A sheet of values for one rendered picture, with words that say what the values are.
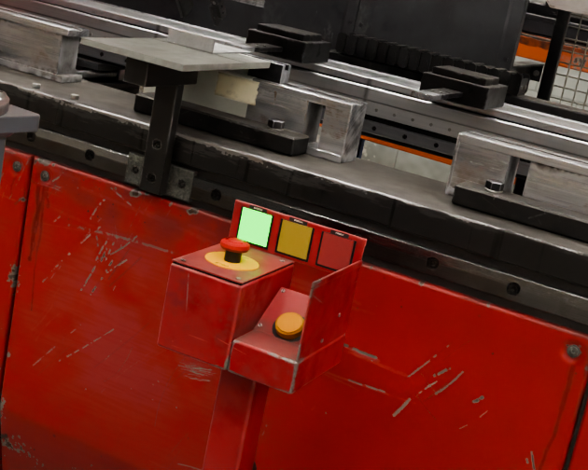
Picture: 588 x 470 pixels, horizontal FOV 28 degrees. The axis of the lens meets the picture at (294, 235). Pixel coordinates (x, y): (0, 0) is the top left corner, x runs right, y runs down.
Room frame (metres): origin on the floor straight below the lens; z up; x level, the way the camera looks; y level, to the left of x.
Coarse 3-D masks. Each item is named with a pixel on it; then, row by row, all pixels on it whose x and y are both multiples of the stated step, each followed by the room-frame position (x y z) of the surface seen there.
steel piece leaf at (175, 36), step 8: (176, 32) 1.86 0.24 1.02; (168, 40) 1.87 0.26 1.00; (176, 40) 1.86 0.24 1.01; (184, 40) 1.85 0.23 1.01; (192, 40) 1.85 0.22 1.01; (200, 40) 1.84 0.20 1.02; (208, 40) 1.84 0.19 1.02; (200, 48) 1.84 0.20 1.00; (208, 48) 1.84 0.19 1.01; (216, 48) 1.89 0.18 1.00; (224, 48) 1.92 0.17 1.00
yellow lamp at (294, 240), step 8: (288, 224) 1.54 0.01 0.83; (296, 224) 1.54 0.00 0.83; (280, 232) 1.54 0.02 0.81; (288, 232) 1.54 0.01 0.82; (296, 232) 1.54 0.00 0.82; (304, 232) 1.53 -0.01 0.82; (280, 240) 1.54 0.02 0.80; (288, 240) 1.54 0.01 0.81; (296, 240) 1.53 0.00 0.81; (304, 240) 1.53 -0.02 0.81; (280, 248) 1.54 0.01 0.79; (288, 248) 1.54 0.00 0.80; (296, 248) 1.53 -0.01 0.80; (304, 248) 1.53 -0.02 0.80; (304, 256) 1.53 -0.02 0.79
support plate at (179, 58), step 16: (112, 48) 1.69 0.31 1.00; (128, 48) 1.69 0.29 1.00; (144, 48) 1.73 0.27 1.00; (160, 48) 1.76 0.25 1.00; (176, 48) 1.81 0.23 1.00; (160, 64) 1.66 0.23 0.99; (176, 64) 1.64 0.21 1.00; (192, 64) 1.66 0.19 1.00; (208, 64) 1.70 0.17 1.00; (224, 64) 1.75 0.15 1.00; (240, 64) 1.79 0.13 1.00; (256, 64) 1.84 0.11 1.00
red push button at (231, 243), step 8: (224, 240) 1.47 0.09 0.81; (232, 240) 1.47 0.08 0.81; (240, 240) 1.48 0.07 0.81; (224, 248) 1.46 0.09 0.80; (232, 248) 1.46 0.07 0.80; (240, 248) 1.46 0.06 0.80; (248, 248) 1.47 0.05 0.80; (224, 256) 1.48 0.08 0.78; (232, 256) 1.47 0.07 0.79; (240, 256) 1.47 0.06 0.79
